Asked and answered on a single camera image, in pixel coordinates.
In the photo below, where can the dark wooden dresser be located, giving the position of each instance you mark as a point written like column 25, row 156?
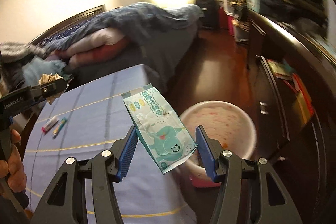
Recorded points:
column 294, row 89

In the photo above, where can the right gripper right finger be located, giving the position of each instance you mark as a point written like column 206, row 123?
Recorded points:
column 269, row 200

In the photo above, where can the blue patterned duvet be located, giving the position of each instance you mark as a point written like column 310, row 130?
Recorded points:
column 137, row 21

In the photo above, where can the small colourful candy wrapper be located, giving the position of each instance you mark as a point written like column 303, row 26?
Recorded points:
column 59, row 127

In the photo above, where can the bed with dark headboard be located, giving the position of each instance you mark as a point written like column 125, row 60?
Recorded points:
column 161, row 55

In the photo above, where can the teal wet wipes pack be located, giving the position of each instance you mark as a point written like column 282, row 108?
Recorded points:
column 159, row 128

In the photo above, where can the pink speckled trash bin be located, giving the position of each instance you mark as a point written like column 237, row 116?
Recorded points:
column 225, row 122

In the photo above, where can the star patterned pillow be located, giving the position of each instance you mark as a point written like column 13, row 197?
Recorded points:
column 58, row 36

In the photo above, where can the light blue fleece blanket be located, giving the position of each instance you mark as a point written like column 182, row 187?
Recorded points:
column 33, row 71

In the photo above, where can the person's left hand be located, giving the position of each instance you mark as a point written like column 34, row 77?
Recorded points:
column 13, row 168

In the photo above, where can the blue checked tablecloth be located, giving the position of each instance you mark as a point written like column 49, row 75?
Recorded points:
column 97, row 117

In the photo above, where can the white pink glue stick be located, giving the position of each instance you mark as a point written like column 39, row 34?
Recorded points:
column 50, row 124

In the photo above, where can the grey knitted blanket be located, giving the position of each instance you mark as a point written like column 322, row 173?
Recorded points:
column 14, row 55

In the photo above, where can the beige tissue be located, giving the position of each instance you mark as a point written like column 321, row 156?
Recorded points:
column 52, row 87

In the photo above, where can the pink and red folded quilt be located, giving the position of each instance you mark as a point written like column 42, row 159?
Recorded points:
column 97, row 47

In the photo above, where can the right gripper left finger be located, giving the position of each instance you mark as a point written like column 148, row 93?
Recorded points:
column 64, row 199

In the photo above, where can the black suitcase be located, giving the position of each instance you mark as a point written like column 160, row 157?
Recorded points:
column 210, row 11

